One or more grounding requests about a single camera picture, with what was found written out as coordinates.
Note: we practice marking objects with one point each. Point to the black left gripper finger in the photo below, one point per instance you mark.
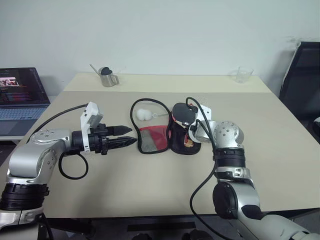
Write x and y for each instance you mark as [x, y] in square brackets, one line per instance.
[120, 130]
[122, 142]

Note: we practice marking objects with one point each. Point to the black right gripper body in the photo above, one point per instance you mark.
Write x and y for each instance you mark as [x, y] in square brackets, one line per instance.
[193, 113]

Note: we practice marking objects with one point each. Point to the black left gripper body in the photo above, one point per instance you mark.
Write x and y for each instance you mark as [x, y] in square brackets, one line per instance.
[100, 140]

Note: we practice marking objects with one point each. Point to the table tennis paddle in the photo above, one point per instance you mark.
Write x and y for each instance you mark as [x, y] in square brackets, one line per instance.
[180, 111]

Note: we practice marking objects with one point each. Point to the black paddle case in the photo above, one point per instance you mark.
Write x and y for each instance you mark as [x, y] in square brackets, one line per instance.
[152, 140]

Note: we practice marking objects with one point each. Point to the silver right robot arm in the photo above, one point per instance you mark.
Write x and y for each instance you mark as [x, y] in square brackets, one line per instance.
[230, 132]

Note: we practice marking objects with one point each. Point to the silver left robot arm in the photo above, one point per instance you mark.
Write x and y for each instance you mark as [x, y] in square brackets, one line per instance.
[27, 155]

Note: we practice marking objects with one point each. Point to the white table tennis ball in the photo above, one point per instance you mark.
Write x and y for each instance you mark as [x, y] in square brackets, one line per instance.
[149, 115]

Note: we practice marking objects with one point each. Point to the white plush toy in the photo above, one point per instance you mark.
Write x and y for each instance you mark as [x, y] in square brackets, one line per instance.
[141, 114]

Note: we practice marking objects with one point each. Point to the stainless steel pitcher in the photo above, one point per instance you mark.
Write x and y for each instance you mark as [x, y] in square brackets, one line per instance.
[108, 80]

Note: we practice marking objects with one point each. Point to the black heart-shaped object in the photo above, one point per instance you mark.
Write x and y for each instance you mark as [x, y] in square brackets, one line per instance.
[105, 71]

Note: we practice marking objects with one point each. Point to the clear glass beaker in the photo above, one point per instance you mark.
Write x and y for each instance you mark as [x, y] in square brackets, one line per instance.
[243, 74]

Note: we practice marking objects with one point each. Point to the thin metal stick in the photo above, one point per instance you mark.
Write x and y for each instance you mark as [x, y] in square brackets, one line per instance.
[94, 68]

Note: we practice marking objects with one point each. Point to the open laptop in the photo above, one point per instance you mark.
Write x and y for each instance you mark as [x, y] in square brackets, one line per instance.
[20, 92]

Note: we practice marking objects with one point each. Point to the black office chair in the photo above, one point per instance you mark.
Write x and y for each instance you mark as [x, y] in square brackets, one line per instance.
[303, 80]

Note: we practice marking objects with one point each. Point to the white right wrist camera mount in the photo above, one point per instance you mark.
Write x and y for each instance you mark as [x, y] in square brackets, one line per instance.
[205, 112]

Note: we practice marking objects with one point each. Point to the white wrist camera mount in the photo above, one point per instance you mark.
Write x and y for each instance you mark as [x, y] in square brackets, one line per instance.
[205, 112]
[90, 110]

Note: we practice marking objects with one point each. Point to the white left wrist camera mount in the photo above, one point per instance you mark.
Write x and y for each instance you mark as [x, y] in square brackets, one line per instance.
[90, 110]

